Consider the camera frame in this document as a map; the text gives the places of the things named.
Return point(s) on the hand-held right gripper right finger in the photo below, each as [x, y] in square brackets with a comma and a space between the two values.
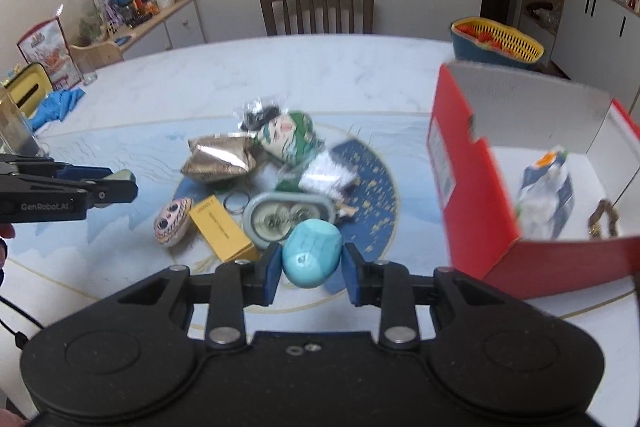
[350, 277]

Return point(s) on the blue and white packet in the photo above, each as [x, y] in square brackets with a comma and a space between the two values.
[545, 194]

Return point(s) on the wooden slat-back chair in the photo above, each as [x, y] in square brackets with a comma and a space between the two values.
[317, 9]

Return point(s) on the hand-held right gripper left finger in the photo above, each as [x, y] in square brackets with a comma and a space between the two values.
[272, 274]

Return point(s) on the red printed carton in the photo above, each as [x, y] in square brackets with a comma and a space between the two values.
[47, 52]

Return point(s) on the grey oval tin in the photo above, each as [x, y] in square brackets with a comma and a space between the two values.
[280, 219]

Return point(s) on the small yellow box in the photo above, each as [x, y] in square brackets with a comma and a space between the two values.
[222, 229]

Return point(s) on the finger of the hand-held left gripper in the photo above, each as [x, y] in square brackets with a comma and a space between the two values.
[85, 171]
[117, 192]

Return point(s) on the painted face wooden egg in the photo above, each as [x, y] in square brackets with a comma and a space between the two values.
[172, 222]

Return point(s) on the clear plastic container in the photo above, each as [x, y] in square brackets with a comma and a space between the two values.
[15, 122]

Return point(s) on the white and wood wall cabinet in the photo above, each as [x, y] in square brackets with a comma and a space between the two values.
[595, 17]

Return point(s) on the yellow tissue box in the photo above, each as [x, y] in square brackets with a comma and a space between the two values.
[27, 89]

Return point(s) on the blue cloth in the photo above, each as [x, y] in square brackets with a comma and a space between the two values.
[55, 107]

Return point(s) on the bag of small black parts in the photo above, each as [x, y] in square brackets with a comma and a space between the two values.
[259, 116]

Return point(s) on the low white sideboard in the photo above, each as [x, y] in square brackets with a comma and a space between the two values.
[165, 29]

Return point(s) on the gold foil packet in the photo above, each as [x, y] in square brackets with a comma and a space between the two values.
[217, 159]

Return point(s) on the person's left hand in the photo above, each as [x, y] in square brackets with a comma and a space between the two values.
[6, 232]

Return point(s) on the drinking glass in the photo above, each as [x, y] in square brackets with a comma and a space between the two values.
[87, 69]

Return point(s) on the turquoise egg-shaped toy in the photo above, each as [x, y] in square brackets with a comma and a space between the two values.
[312, 254]

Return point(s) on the white clear plastic bag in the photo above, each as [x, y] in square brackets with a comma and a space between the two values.
[322, 174]

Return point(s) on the red cardboard box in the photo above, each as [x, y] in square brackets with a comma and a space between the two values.
[475, 187]

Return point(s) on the yellow basket in blue bowl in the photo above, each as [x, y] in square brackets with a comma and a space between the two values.
[495, 42]

